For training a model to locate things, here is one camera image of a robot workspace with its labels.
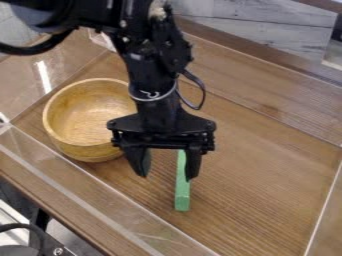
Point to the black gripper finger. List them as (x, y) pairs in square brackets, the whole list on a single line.
[(138, 160), (192, 163)]

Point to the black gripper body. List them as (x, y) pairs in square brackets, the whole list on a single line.
[(161, 125)]

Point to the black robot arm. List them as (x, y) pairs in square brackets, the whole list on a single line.
[(156, 54)]

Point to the green wooden block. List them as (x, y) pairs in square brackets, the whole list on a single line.
[(181, 185)]

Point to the brown wooden bowl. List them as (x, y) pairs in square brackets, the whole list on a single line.
[(76, 114)]

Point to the clear acrylic tray walls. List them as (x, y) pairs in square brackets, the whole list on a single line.
[(263, 183)]

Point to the black table leg bracket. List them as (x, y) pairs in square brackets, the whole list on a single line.
[(40, 240)]

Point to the clear acrylic corner bracket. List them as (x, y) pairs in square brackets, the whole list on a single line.
[(101, 40)]

